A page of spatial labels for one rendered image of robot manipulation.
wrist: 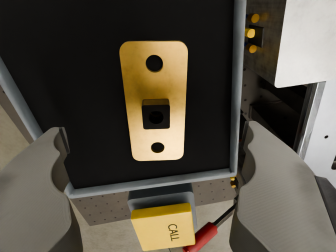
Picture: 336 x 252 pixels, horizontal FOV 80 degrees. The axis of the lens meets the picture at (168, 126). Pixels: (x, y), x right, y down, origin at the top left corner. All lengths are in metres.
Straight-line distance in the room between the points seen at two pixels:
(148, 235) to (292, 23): 0.23
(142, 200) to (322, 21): 0.22
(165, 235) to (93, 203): 0.76
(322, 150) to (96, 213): 0.87
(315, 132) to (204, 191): 0.59
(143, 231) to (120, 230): 2.24
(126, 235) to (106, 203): 1.60
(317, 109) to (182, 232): 0.29
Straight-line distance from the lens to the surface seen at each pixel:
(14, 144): 1.91
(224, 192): 0.95
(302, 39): 0.21
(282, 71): 0.21
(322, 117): 0.42
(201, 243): 0.33
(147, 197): 0.22
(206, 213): 2.29
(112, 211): 1.00
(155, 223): 0.22
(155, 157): 0.15
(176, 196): 0.22
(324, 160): 0.49
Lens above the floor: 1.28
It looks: 59 degrees down
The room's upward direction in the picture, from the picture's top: 175 degrees clockwise
